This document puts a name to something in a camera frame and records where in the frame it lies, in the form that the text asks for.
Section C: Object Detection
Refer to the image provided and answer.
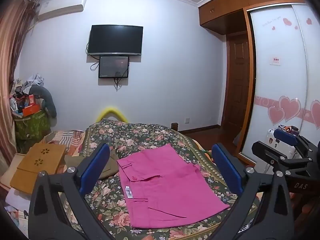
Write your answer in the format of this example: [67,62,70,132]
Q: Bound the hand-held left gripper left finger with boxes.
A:
[28,143,113,240]

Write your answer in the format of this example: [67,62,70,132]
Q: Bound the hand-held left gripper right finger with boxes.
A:
[211,143,293,240]

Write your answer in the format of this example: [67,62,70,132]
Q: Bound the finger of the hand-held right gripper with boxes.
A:
[273,128,316,159]
[251,141,312,174]

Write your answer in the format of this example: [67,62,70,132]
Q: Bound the pink pants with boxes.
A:
[117,144,230,229]

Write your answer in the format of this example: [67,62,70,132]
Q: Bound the olive folded pants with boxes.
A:
[64,149,120,180]

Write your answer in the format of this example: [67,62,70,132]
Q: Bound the striped blanket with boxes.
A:
[41,129,87,155]

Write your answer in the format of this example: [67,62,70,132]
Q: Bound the white heart-print wardrobe door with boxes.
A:
[292,2,320,140]
[250,4,308,156]

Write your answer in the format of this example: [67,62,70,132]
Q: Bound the yellow foam tube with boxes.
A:
[97,107,129,123]

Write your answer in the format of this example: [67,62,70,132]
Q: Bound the wooden lap desk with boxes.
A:
[10,143,67,194]

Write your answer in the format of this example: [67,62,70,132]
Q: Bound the floral green blanket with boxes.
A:
[61,119,260,240]

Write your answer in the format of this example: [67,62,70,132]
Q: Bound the brown wooden door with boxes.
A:
[221,34,253,140]

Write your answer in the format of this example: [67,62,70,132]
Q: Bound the white folded cloth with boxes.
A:
[5,187,32,207]

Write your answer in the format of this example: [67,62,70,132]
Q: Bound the orange box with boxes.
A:
[22,104,41,117]

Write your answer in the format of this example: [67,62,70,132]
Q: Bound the small black monitor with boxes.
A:
[98,55,130,79]

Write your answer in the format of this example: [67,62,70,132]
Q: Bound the pile of clothes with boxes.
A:
[14,74,44,98]

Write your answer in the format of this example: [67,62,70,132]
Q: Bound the pink striped curtain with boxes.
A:
[0,0,38,158]

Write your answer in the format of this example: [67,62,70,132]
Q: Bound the wooden overhead cabinet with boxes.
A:
[198,0,320,34]

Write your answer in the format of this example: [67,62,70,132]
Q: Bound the white air conditioner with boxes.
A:
[37,0,88,22]

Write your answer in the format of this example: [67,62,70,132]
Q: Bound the black cable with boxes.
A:
[114,77,126,92]
[90,54,100,72]

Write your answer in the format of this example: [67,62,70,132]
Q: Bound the black wall television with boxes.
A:
[89,25,144,56]

